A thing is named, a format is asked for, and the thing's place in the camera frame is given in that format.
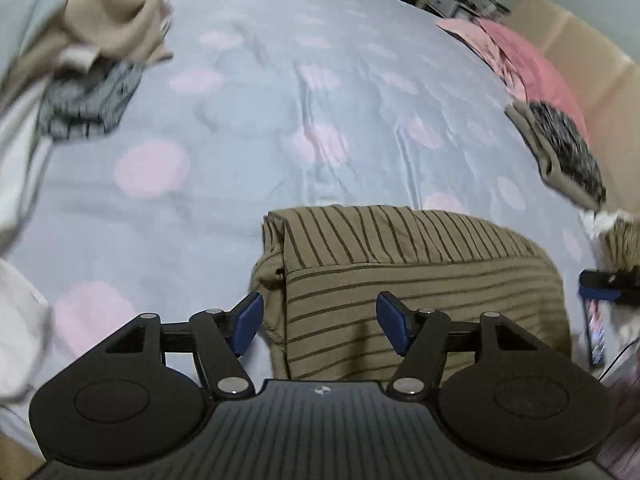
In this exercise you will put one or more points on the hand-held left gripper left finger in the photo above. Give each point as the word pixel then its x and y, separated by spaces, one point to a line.
pixel 250 322

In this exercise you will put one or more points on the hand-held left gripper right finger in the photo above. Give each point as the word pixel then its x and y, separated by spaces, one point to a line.
pixel 392 322

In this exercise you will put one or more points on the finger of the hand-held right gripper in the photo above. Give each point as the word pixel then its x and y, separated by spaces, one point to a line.
pixel 612 287

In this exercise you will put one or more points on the olive striped shirt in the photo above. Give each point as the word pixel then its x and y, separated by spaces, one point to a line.
pixel 400 260

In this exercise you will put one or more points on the folded dark patterned clothes stack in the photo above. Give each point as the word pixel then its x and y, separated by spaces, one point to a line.
pixel 540 160

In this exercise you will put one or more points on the folded olive striped garment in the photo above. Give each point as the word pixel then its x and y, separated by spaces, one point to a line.
pixel 625 245

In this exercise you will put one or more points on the black smartphone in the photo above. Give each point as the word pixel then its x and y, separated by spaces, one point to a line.
pixel 596 335

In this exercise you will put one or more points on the folded white cloth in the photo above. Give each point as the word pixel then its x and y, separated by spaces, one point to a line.
pixel 600 220

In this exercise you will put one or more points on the folded dark floral garment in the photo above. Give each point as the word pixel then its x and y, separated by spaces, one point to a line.
pixel 565 145

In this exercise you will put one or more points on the beige padded headboard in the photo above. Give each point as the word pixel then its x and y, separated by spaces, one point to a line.
pixel 600 80

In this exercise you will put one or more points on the large white cloth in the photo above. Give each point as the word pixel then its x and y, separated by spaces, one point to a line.
pixel 20 310

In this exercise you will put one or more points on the pink garment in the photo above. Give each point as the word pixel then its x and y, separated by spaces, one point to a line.
pixel 535 65

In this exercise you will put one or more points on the dark patterned garment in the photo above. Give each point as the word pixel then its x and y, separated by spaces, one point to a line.
pixel 85 102

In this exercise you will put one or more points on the grey bedside box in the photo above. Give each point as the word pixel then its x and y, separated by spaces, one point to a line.
pixel 437 1

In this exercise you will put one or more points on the crumpled beige garment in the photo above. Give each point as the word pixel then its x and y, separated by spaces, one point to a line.
pixel 105 15

